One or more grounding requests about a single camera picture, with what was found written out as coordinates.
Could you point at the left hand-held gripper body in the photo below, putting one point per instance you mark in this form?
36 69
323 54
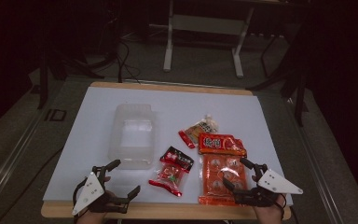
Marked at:
88 191

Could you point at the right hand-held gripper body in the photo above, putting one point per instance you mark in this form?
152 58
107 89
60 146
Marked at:
276 184

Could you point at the large orange snack packet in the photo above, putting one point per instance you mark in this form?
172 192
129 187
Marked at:
220 146

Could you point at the clear plastic container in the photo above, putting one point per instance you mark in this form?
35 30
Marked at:
133 137

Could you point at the small red black snack packet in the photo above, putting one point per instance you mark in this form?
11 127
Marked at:
172 174

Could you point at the small yellow red snack packet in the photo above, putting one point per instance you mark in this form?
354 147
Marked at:
197 132

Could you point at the person's left hand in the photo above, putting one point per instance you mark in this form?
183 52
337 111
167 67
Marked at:
90 218

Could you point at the person's right hand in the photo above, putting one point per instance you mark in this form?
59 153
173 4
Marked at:
270 215

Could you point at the black floor plate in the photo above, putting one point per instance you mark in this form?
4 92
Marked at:
56 115

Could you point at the white table mat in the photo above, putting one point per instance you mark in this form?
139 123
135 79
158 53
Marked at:
183 105

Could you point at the black tripod stand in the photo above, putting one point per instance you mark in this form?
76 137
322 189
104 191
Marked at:
295 74

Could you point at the black metal stand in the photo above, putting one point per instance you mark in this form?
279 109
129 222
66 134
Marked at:
43 77

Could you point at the metal floor rail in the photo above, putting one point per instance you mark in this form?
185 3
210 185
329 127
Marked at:
9 165
317 161

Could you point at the white metal desk frame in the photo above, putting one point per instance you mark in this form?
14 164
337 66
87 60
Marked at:
208 25

